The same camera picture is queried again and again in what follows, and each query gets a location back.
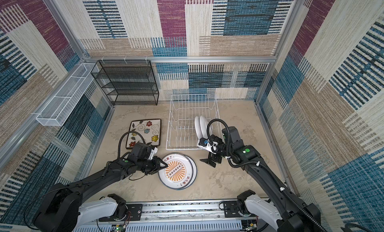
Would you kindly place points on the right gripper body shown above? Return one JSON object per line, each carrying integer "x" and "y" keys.
{"x": 223, "y": 150}

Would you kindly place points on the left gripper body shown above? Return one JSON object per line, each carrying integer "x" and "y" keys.
{"x": 150, "y": 165}

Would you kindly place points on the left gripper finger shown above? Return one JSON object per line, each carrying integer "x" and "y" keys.
{"x": 161, "y": 168}
{"x": 162, "y": 163}

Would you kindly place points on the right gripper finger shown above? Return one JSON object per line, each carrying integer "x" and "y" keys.
{"x": 206, "y": 160}
{"x": 213, "y": 163}

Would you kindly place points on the white round plate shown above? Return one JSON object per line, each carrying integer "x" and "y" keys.
{"x": 204, "y": 125}
{"x": 195, "y": 171}
{"x": 198, "y": 126}
{"x": 178, "y": 173}

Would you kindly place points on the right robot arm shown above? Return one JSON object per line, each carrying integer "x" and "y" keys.
{"x": 286, "y": 212}

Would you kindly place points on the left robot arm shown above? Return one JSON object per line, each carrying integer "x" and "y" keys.
{"x": 65, "y": 208}

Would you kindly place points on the black mesh shelf rack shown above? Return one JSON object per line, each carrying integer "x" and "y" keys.
{"x": 127, "y": 82}

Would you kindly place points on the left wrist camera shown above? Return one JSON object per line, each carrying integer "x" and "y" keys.
{"x": 153, "y": 152}

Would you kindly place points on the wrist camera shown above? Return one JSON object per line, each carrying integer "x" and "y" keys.
{"x": 153, "y": 152}
{"x": 205, "y": 144}

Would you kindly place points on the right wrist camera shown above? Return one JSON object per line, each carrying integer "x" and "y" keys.
{"x": 205, "y": 144}

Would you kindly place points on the white wire dish rack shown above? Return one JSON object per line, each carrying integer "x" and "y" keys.
{"x": 181, "y": 134}

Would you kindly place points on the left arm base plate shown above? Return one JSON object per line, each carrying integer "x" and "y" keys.
{"x": 132, "y": 212}

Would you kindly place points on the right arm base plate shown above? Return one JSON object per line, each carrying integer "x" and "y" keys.
{"x": 234, "y": 209}

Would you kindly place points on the aluminium mounting rail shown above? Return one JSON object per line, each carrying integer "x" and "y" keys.
{"x": 180, "y": 214}

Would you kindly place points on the white wire wall basket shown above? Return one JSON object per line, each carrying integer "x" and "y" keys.
{"x": 59, "y": 108}

